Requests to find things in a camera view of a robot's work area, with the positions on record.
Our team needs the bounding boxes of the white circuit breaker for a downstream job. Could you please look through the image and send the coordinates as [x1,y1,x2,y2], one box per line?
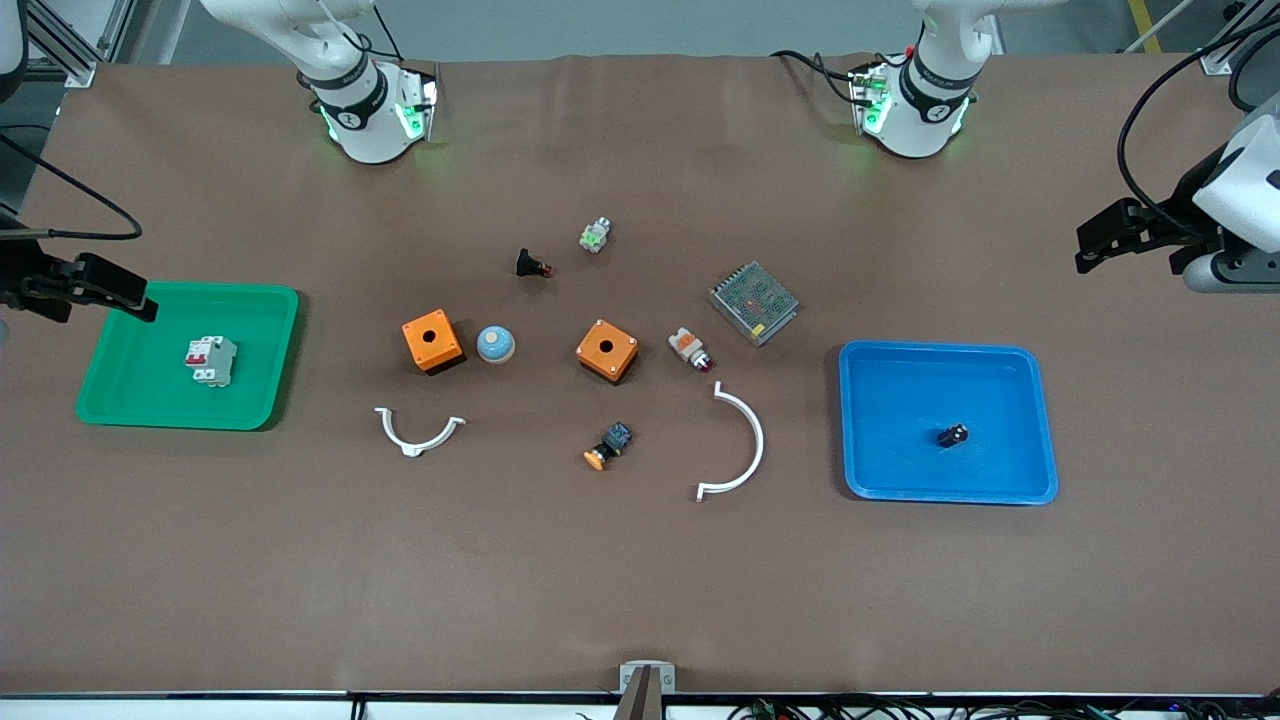
[184,335,239,388]

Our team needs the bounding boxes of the green plastic tray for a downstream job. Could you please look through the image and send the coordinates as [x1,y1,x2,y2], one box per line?
[75,282,301,432]

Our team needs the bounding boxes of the blue plastic tray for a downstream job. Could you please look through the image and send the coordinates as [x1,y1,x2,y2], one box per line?
[838,340,1060,506]

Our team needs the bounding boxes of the small white curved clamp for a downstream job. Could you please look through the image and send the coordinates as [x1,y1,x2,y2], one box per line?
[374,405,467,458]

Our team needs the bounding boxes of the orange box with large hole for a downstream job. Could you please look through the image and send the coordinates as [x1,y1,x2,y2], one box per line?
[401,308,466,376]

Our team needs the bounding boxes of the metal mesh power supply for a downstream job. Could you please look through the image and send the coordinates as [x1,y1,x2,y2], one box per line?
[708,261,801,348]

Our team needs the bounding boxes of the large white curved clamp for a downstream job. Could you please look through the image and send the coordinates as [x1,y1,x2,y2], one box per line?
[696,381,766,503]

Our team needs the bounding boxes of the white orange red indicator light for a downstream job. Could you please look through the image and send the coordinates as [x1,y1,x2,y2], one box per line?
[668,326,715,374]

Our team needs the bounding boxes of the orange box with white screws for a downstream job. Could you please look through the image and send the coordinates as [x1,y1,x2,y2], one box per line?
[575,318,640,386]

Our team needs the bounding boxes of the black button with orange head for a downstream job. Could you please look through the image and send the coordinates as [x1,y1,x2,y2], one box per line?
[583,421,634,472]

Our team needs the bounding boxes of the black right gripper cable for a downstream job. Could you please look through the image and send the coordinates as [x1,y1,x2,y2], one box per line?
[0,133,144,242]

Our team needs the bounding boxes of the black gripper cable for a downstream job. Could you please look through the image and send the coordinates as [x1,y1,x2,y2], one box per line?
[1116,15,1280,239]
[0,133,144,242]

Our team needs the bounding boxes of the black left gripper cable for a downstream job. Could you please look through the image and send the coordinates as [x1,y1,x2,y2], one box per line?
[1116,15,1280,239]

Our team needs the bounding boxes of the aluminium frame profile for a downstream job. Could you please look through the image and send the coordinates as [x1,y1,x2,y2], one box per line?
[1200,0,1263,76]
[20,0,101,89]

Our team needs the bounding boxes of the black left arm base cables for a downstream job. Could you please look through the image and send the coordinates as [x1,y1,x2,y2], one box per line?
[770,48,866,106]

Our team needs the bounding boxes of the black arm base cables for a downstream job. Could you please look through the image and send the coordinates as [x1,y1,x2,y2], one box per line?
[320,0,403,63]
[770,48,866,106]

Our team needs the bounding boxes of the black right arm base cables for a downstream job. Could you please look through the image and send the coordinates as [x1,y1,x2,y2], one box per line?
[320,0,403,63]

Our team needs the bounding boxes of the black cable bundle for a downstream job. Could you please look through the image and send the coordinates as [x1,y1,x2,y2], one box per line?
[730,695,1280,720]

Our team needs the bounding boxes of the grey metal bracket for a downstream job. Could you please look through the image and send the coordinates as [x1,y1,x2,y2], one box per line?
[619,661,678,694]

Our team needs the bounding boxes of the tan camera pole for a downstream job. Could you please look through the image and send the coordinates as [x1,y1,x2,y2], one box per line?
[612,667,664,720]

